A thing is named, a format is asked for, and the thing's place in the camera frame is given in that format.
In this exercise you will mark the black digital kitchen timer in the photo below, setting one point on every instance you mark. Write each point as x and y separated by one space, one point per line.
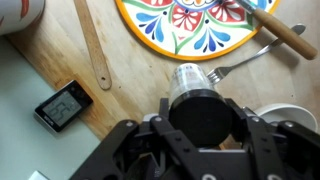
63 108

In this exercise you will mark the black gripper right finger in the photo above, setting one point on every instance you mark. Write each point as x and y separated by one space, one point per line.
286 150

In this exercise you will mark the white ceramic bowl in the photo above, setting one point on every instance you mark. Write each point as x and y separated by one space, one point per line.
293 113

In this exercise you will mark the clear spice jar black lid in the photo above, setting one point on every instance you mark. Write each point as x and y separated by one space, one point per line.
200 116

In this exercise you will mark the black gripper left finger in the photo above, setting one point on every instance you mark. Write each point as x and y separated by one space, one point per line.
133 140

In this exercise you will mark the colourful painted ceramic plate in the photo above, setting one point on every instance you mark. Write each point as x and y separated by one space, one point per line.
186 20

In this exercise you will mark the white wall outlet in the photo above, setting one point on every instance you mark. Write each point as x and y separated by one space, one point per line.
38 176

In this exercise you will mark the white crock red chili print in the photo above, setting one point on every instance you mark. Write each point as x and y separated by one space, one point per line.
16 16

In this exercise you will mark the flat wooden spoon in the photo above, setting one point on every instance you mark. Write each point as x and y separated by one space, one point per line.
95 50

